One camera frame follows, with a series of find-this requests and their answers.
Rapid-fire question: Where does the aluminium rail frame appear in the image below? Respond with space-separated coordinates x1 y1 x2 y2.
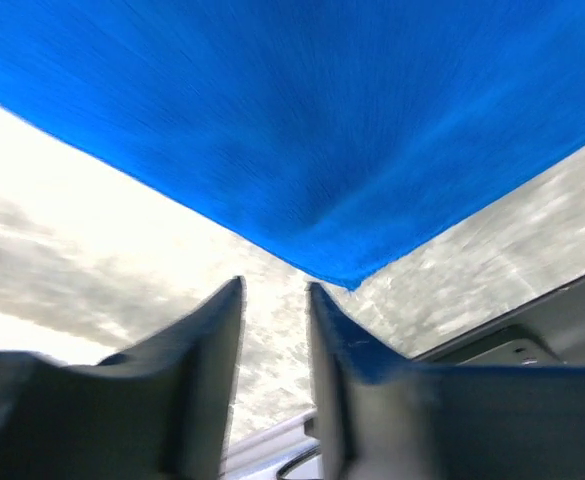
220 410 323 480

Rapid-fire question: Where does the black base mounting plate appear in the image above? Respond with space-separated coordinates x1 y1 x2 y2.
416 275 585 366

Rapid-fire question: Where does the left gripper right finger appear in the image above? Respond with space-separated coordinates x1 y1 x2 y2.
308 283 585 479

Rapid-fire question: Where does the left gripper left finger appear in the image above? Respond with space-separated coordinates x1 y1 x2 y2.
0 278 244 479

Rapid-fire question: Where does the blue towel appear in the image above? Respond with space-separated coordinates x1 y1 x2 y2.
0 1 585 289

